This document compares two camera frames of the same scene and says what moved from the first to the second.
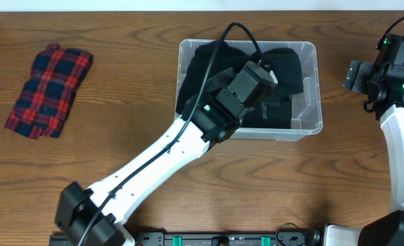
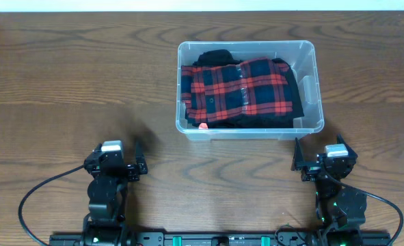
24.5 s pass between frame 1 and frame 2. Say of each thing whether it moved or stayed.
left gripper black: moved
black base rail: stayed
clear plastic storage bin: stayed
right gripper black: moved
